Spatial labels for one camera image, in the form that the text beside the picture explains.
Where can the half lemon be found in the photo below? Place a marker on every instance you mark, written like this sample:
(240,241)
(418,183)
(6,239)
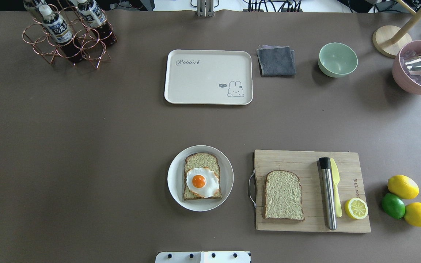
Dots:
(356,208)

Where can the white round plate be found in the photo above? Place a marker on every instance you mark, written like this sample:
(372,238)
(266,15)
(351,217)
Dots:
(176,180)

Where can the wooden cutting board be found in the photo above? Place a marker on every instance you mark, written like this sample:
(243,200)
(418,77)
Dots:
(305,164)

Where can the lower whole lemon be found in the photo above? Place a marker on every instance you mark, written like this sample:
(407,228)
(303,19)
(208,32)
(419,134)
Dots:
(413,214)

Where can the steel cylinder muddler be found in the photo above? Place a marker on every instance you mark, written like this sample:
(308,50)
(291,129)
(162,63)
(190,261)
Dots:
(326,174)

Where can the upper whole lemon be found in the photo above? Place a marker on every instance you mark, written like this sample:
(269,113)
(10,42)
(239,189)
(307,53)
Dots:
(403,187)

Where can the tea bottle front left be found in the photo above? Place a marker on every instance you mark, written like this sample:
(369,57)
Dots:
(61,33)

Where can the bread slice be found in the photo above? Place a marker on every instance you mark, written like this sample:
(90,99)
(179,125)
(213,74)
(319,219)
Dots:
(283,196)
(199,160)

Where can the yellow plastic knife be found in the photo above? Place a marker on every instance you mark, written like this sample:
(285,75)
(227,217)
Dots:
(336,180)

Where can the whole lemon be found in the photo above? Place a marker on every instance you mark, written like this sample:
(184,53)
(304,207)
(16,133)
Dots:
(413,214)
(403,187)

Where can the copper wire bottle rack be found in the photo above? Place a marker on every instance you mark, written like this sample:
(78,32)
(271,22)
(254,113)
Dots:
(77,32)

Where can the mint green bowl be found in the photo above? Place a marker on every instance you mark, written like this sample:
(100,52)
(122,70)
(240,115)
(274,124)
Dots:
(337,60)

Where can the cream rabbit serving tray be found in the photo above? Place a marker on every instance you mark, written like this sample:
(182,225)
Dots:
(209,77)

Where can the pink bowl with ice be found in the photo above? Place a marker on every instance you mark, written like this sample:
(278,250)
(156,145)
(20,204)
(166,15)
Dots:
(399,74)

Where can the tea bottle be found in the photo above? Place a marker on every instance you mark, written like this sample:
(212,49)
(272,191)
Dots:
(61,33)
(93,17)
(32,6)

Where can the green lime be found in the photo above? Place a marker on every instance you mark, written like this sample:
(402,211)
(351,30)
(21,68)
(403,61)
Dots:
(393,206)

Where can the tea bottle right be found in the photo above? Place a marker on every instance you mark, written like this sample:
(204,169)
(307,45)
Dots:
(93,17)

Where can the wooden stand with round base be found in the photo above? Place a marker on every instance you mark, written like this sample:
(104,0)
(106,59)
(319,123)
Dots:
(389,40)

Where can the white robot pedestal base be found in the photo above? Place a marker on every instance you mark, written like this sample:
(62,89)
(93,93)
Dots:
(204,257)

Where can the fried egg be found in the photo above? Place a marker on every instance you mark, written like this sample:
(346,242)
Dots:
(203,182)

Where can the folded grey cloth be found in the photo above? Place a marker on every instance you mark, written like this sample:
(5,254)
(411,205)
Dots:
(276,60)

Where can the tea bottle back left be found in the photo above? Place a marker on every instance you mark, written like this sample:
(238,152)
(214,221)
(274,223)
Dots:
(32,6)

